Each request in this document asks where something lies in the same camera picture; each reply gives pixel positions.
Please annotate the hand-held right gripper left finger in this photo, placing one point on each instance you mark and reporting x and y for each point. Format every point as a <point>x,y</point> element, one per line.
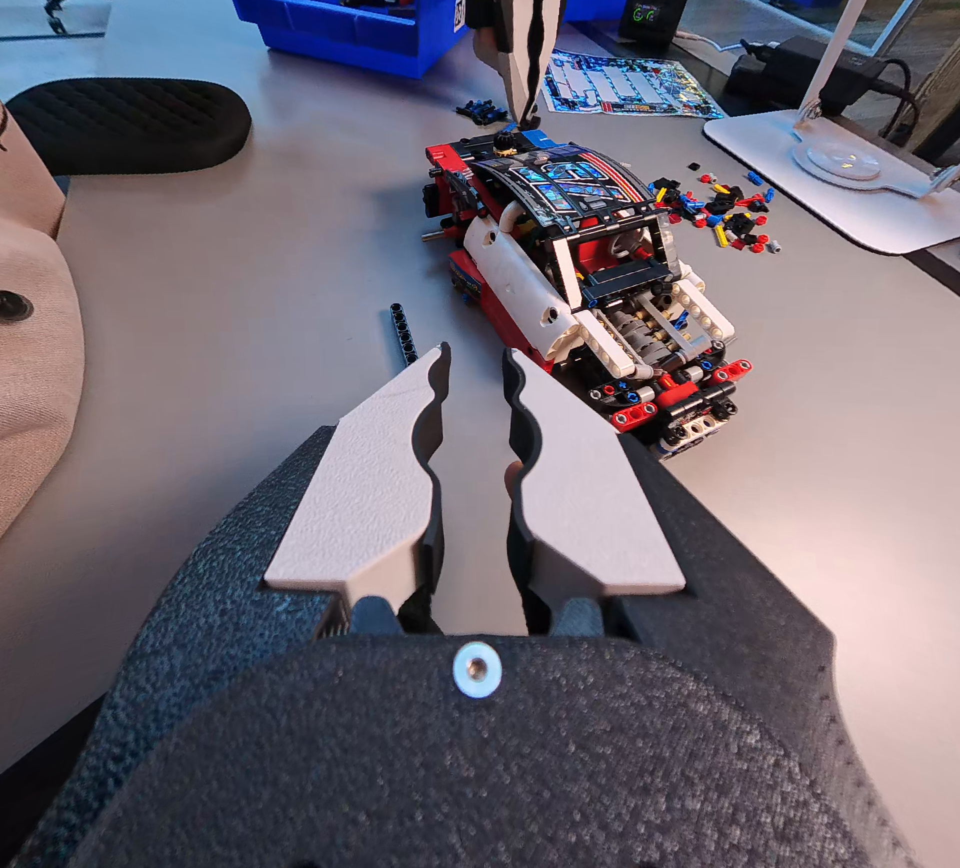
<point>367,493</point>

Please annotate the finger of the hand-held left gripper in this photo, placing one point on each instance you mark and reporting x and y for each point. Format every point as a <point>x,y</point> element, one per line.
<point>512,28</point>
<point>550,13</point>

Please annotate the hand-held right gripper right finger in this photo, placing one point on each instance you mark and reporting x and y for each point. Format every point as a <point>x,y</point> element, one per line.
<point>585,501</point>

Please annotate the black lego beam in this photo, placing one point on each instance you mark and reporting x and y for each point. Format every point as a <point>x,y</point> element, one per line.
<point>405,336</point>

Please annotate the red white lego car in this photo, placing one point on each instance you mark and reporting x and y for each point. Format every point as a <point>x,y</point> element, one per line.
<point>570,268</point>

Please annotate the blue black lego connector pieces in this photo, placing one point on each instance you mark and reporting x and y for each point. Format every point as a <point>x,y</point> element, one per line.
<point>484,109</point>

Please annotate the pile of small lego pieces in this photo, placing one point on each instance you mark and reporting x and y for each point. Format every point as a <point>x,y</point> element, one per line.
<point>720,208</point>

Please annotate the small black display device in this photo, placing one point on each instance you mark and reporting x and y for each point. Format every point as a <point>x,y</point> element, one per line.
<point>654,10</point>

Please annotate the shiny sticker sheet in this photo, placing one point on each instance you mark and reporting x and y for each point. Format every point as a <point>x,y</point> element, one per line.
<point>630,85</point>

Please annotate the black power adapter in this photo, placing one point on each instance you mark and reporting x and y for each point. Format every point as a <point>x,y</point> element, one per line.
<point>802,70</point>

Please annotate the white lamp stand base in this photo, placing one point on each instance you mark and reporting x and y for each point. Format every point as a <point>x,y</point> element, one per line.
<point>840,193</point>

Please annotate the black padded wrist rest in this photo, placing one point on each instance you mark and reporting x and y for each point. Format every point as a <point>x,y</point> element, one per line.
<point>127,126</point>

